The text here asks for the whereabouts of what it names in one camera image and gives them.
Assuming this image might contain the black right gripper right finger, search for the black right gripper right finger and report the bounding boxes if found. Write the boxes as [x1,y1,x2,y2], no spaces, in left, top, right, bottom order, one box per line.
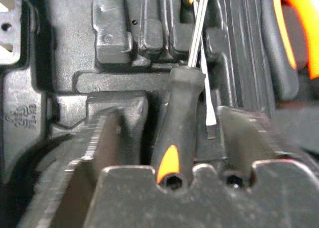
[218,106,287,181]

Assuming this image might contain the orange black handle pliers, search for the orange black handle pliers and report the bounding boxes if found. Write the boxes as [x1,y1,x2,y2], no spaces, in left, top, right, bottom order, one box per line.
[259,0,319,102]

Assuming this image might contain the flat blade screwdriver orange collar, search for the flat blade screwdriver orange collar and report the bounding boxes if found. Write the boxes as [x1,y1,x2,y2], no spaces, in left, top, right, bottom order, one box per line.
[180,0,217,126]

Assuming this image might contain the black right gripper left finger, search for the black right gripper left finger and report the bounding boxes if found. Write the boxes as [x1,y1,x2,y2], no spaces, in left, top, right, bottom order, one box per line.
[21,110,128,228]

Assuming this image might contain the black plastic tool case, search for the black plastic tool case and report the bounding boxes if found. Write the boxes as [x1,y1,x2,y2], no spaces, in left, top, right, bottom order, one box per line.
[0,0,319,228]

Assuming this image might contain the black orange handle screwdriver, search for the black orange handle screwdriver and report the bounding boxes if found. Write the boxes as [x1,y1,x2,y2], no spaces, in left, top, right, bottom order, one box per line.
[151,0,211,193]

